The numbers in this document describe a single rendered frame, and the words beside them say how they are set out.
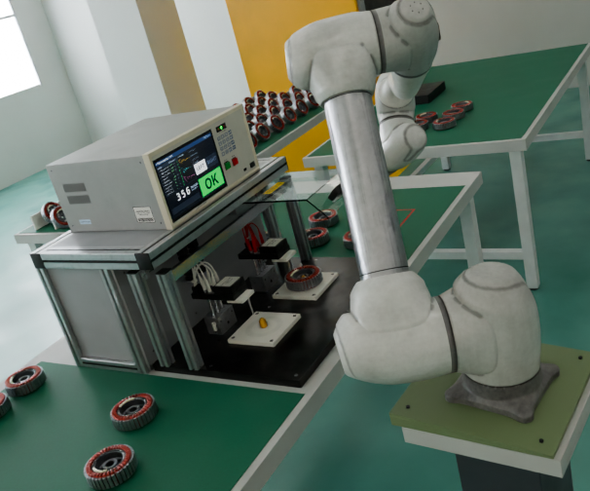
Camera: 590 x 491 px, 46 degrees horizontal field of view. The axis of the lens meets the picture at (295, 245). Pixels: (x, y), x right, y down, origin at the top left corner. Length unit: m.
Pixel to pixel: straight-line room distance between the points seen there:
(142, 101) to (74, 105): 4.10
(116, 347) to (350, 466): 1.01
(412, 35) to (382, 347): 0.62
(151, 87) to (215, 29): 2.55
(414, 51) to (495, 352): 0.62
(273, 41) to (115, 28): 1.26
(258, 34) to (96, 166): 3.96
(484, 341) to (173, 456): 0.72
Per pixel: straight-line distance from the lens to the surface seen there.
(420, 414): 1.48
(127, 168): 1.83
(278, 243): 2.06
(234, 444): 1.58
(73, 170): 1.98
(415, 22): 1.46
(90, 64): 9.68
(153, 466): 1.62
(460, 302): 1.37
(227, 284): 1.89
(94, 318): 2.00
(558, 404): 1.49
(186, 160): 1.87
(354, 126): 1.42
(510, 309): 1.35
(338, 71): 1.44
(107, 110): 9.72
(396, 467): 2.56
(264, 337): 1.87
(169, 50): 5.93
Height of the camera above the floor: 1.67
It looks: 22 degrees down
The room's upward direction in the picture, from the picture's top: 15 degrees counter-clockwise
